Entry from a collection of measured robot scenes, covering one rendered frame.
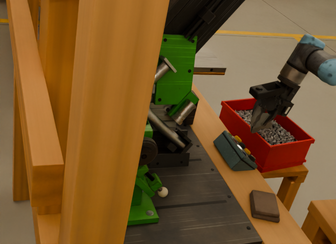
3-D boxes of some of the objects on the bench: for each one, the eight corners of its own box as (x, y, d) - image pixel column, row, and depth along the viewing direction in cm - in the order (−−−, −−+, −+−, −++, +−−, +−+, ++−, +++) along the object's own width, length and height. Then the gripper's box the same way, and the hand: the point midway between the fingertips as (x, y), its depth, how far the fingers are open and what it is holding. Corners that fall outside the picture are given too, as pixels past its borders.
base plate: (145, 61, 208) (146, 57, 207) (260, 246, 122) (263, 240, 121) (50, 58, 193) (50, 54, 192) (105, 268, 107) (106, 262, 106)
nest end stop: (175, 149, 146) (185, 137, 146) (182, 156, 141) (193, 144, 141) (172, 147, 146) (183, 135, 146) (179, 154, 140) (190, 142, 140)
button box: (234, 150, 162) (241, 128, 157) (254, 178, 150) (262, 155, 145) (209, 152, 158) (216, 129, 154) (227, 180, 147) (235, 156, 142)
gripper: (306, 90, 149) (271, 142, 156) (288, 76, 155) (255, 127, 162) (291, 84, 143) (255, 139, 150) (273, 70, 150) (239, 124, 157)
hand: (252, 129), depth 154 cm, fingers closed
